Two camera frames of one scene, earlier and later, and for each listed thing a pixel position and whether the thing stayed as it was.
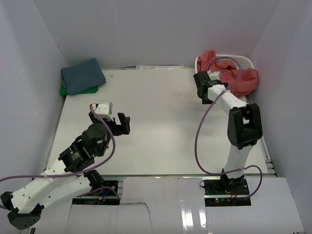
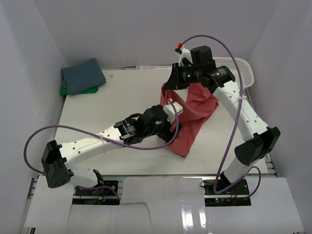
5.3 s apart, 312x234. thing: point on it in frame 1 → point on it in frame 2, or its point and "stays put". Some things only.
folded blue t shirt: (82, 76) stays put
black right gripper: (207, 101) → (174, 82)
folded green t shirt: (63, 91) stays put
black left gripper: (125, 121) → (167, 135)
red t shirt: (241, 82) → (199, 104)
